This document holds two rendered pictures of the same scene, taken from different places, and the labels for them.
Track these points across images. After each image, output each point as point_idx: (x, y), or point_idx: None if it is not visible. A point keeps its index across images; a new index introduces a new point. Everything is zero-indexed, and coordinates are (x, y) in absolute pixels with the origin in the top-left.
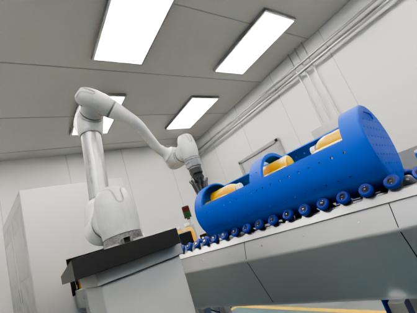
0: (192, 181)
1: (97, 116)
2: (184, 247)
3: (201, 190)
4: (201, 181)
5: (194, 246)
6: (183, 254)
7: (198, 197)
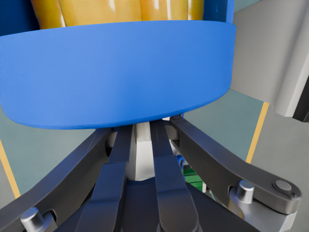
0: (271, 176)
1: None
2: (177, 157)
3: (193, 88)
4: (127, 188)
5: (182, 116)
6: (179, 153)
7: (230, 63)
